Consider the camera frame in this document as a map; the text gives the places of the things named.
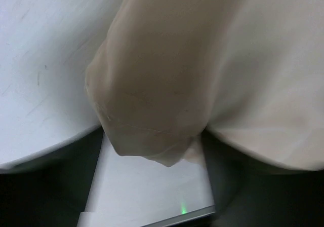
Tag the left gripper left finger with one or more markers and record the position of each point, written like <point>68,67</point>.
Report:
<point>52,189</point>

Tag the beige trousers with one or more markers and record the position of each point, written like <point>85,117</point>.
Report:
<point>249,71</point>

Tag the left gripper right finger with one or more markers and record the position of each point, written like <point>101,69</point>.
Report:
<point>250,192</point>

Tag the aluminium frame rail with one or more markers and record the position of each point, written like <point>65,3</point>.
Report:
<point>199,217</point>

